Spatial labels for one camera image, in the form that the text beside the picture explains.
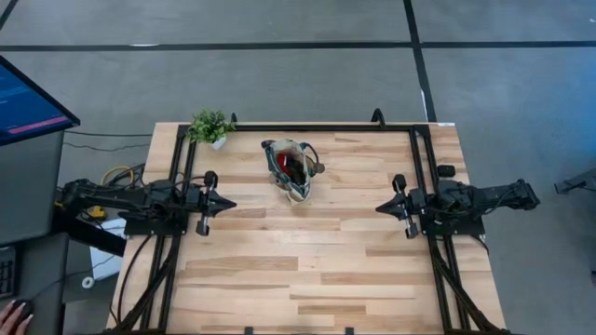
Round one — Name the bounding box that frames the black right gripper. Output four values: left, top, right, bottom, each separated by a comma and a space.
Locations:
374, 174, 440, 240

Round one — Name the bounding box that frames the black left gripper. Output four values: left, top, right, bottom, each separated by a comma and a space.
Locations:
185, 170, 237, 237

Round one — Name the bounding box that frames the beige green gardening bag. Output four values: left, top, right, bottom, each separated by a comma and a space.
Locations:
260, 138, 326, 207

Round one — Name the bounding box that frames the green plant in white pot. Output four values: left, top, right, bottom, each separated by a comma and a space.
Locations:
185, 109, 237, 151

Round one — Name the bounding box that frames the white paper sheet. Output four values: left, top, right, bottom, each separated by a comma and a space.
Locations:
88, 217, 128, 281

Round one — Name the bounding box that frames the black desk beam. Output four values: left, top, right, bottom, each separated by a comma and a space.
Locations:
49, 216, 128, 258

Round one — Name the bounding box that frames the grey chair base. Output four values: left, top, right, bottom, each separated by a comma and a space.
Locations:
553, 167, 596, 207

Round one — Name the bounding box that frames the grey desk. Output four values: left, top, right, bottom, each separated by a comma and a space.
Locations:
0, 232, 71, 335

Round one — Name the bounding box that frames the blue-screen monitor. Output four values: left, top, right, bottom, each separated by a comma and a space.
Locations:
0, 54, 82, 147

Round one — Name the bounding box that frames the black computer mouse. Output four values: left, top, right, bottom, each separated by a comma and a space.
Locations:
11, 300, 34, 322

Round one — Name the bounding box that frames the black keyboard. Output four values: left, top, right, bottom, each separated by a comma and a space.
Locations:
0, 245, 19, 300

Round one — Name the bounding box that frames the person's hand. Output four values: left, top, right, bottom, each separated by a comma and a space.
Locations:
0, 301, 34, 335

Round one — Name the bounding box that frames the black metal table frame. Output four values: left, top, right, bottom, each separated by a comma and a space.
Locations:
104, 121, 513, 335

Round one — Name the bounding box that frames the yellow cable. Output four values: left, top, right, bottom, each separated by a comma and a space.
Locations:
101, 165, 136, 186

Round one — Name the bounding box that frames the black power cable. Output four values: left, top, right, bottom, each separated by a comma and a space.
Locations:
115, 234, 155, 327

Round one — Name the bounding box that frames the black floor cable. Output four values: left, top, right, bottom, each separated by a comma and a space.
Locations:
62, 141, 151, 154
63, 129, 154, 139

